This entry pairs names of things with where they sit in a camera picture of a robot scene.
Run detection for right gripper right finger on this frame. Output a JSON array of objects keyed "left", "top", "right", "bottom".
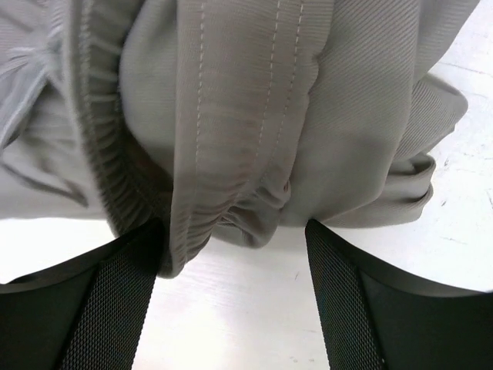
[{"left": 305, "top": 221, "right": 492, "bottom": 370}]

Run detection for grey trousers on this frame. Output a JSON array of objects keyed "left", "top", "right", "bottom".
[{"left": 1, "top": 1, "right": 477, "bottom": 277}]

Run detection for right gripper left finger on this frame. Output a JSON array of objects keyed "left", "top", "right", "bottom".
[{"left": 1, "top": 220, "right": 166, "bottom": 370}]

